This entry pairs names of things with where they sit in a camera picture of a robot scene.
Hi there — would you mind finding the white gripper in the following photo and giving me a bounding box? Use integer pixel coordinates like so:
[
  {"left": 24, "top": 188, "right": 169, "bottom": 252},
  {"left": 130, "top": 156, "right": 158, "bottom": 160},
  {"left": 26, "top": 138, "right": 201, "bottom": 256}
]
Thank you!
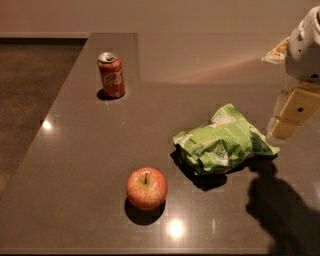
[{"left": 262, "top": 6, "right": 320, "bottom": 146}]

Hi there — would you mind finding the green rice chip bag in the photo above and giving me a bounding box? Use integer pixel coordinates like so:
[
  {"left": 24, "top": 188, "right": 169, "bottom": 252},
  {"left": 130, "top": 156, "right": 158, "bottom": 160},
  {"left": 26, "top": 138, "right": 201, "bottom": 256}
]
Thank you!
[{"left": 172, "top": 104, "right": 280, "bottom": 176}]

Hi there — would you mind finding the red cola can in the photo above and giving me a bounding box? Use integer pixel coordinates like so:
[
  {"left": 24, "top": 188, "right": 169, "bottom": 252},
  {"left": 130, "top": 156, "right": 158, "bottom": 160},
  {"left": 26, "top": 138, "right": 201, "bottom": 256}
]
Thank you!
[{"left": 97, "top": 52, "right": 125, "bottom": 99}]

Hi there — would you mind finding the red yellow apple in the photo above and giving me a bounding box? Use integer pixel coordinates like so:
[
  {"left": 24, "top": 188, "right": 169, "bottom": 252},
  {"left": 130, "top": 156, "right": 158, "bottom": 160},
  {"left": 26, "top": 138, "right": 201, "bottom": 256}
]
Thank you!
[{"left": 126, "top": 167, "right": 168, "bottom": 211}]

